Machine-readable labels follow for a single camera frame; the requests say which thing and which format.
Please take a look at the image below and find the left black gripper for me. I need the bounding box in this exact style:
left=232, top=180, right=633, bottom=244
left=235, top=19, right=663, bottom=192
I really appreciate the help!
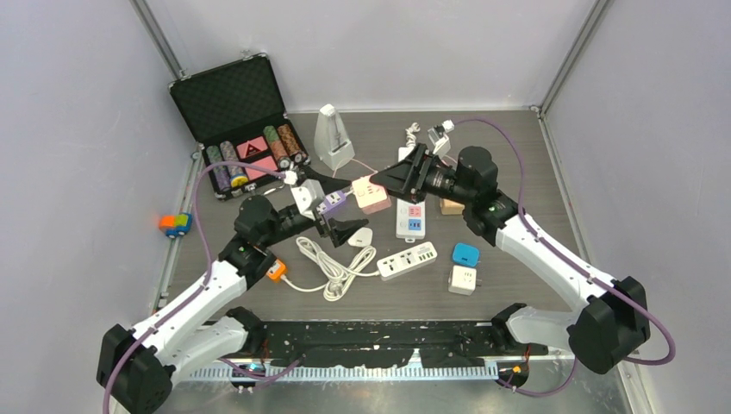
left=261, top=168, right=368, bottom=248

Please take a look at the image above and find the black poker chip case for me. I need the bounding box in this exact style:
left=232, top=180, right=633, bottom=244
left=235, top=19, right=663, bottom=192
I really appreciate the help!
left=168, top=53, right=311, bottom=171

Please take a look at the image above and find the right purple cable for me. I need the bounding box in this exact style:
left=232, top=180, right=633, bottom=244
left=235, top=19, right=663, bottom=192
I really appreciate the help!
left=451, top=118, right=678, bottom=398

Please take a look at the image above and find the tan dragon cube socket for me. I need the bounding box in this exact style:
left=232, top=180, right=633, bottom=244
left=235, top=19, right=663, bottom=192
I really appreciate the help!
left=439, top=198, right=465, bottom=216

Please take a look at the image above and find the pink charging cable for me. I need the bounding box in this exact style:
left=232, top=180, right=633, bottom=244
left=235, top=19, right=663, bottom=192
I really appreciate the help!
left=336, top=157, right=379, bottom=176

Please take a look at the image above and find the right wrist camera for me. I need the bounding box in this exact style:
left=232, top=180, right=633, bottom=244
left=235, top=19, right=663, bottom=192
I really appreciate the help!
left=427, top=120, right=455, bottom=157

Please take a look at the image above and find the long white colourful power strip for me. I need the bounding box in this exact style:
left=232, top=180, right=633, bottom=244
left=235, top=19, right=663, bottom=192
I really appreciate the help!
left=395, top=147, right=428, bottom=242

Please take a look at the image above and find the orange blue toy car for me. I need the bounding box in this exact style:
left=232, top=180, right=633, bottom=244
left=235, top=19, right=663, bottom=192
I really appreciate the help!
left=158, top=212, right=193, bottom=239

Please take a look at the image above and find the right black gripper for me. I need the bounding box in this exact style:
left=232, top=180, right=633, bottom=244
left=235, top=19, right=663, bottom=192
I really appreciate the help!
left=371, top=143, right=474, bottom=206

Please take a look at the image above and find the white cube socket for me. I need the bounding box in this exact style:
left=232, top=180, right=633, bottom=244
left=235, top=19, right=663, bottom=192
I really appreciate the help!
left=447, top=265, right=482, bottom=296

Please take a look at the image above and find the white metronome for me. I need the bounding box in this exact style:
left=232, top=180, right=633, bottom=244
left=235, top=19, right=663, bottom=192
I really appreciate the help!
left=313, top=103, right=355, bottom=172

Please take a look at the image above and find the white grey power strip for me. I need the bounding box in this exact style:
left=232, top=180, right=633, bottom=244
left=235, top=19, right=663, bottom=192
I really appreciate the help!
left=377, top=241, right=438, bottom=281

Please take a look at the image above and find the orange power strip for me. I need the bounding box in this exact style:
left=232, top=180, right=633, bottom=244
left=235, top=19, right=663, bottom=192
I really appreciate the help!
left=266, top=259, right=287, bottom=283

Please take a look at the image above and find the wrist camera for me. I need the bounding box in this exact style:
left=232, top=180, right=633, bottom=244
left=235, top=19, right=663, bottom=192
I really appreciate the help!
left=427, top=120, right=455, bottom=157
left=283, top=170, right=325, bottom=221

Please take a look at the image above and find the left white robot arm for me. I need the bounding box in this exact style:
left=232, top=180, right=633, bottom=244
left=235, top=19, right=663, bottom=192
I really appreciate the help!
left=96, top=166, right=368, bottom=413

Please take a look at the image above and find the blue charger adapter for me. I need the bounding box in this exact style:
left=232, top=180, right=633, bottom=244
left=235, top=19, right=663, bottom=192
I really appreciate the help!
left=452, top=242, right=480, bottom=268

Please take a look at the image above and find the purple power strip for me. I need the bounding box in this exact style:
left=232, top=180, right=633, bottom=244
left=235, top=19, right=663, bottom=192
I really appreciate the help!
left=316, top=191, right=347, bottom=216

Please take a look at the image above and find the white coiled cable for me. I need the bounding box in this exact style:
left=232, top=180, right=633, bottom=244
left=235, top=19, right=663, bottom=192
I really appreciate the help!
left=279, top=236, right=383, bottom=303

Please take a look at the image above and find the white flat adapter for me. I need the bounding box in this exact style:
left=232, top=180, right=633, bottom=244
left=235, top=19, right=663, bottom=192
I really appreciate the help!
left=347, top=227, right=373, bottom=248

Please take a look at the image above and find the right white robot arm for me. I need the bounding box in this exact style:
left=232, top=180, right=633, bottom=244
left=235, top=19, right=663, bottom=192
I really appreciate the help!
left=370, top=144, right=651, bottom=374

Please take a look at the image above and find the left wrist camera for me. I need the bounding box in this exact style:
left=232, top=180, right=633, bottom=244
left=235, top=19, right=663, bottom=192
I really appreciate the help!
left=283, top=170, right=325, bottom=221

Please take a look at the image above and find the pink cube socket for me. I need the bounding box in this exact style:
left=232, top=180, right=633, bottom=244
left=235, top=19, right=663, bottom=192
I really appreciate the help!
left=352, top=176, right=391, bottom=215

